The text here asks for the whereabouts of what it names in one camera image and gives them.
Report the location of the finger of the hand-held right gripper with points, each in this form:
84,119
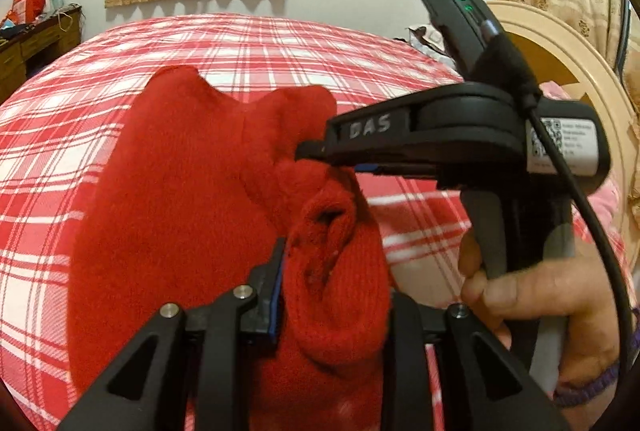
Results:
370,131
395,169

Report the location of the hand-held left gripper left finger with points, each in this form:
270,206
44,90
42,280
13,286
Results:
275,311

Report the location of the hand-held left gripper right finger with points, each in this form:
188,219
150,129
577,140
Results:
405,326

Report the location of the red knit sweater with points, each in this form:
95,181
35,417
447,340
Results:
175,211

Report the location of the person's right hand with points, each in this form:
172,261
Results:
565,291

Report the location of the spotted white pillow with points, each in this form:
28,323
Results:
425,38

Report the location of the red plaid bed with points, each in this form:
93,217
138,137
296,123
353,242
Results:
300,51

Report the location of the beige bed headboard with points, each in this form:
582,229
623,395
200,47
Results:
545,41

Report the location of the purple wristband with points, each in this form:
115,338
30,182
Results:
590,388

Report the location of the brown wooden desk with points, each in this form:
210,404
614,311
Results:
40,41

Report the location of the red bag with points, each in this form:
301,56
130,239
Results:
25,3

